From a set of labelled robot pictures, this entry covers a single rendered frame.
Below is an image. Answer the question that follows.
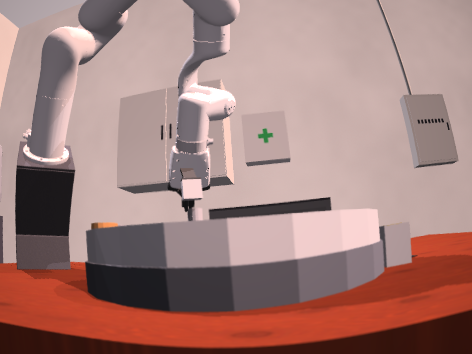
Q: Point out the bronze bushing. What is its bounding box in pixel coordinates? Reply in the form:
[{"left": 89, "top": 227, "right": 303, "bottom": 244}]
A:
[{"left": 91, "top": 223, "right": 118, "bottom": 229}]

